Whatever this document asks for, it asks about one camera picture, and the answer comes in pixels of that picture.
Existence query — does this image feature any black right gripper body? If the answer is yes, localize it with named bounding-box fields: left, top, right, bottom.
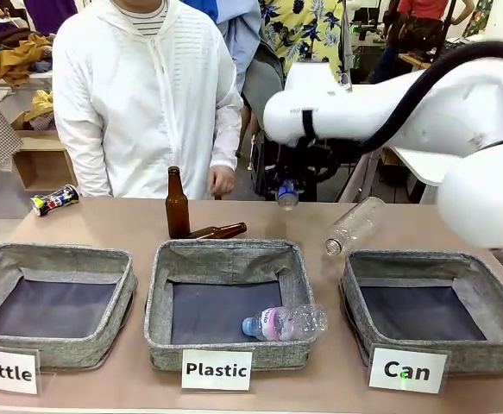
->
left=275, top=136, right=339, bottom=191

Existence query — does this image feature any small crushed clear plastic bottle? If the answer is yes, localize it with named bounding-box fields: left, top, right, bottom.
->
left=276, top=178, right=300, bottom=211

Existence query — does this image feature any person's left forearm white sleeve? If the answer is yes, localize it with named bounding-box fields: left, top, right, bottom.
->
left=211, top=97, right=244, bottom=173

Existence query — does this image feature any person's right forearm white sleeve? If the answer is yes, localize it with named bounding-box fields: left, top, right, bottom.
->
left=52, top=64, right=114, bottom=198

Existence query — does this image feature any grey fabric basket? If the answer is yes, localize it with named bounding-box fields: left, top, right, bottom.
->
left=0, top=242, right=139, bottom=371
left=339, top=249, right=503, bottom=375
left=143, top=238, right=317, bottom=373

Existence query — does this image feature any white Can label sign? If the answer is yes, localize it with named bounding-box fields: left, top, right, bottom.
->
left=367, top=346, right=450, bottom=394

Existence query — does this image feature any crushed colourful drink can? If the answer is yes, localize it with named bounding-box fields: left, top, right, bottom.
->
left=30, top=184, right=81, bottom=218

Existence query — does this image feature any person's left hand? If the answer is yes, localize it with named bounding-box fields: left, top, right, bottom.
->
left=208, top=162, right=236, bottom=200

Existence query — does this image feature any large clear plastic bottle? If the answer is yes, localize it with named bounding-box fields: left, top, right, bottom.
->
left=324, top=196, right=387, bottom=258

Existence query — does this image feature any brown glass beer bottle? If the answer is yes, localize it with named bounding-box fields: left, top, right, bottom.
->
left=165, top=165, right=192, bottom=240
left=185, top=221, right=248, bottom=241

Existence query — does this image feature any grey bag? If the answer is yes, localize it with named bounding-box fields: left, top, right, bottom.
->
left=241, top=39, right=286, bottom=130

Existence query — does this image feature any white side table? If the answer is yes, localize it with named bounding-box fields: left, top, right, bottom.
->
left=336, top=145, right=449, bottom=204

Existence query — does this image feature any person in yellow floral shirt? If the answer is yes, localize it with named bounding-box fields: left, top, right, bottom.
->
left=257, top=0, right=352, bottom=74

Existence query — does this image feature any pink label plastic water bottle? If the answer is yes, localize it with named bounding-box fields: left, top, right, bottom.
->
left=242, top=303, right=330, bottom=342

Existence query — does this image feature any person torso in white jacket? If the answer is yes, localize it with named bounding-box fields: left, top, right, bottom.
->
left=51, top=0, right=244, bottom=200

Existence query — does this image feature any person in red shirt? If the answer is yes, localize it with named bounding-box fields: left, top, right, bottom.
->
left=371, top=0, right=450, bottom=85

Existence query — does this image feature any white Plastic label sign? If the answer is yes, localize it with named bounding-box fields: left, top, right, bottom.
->
left=180, top=349, right=254, bottom=392

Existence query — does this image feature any wooden box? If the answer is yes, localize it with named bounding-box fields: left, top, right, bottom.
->
left=12, top=129, right=79, bottom=192

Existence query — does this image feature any mustard yellow cloth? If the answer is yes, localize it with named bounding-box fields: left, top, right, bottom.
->
left=0, top=33, right=56, bottom=87

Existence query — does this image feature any white Bottle label sign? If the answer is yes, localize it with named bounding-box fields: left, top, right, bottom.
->
left=0, top=344, right=41, bottom=396

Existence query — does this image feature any black strap on arm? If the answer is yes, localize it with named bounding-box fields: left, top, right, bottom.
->
left=300, top=109, right=316, bottom=140

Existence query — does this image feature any black cable hose on arm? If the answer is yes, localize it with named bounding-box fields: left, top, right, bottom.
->
left=361, top=40, right=503, bottom=153

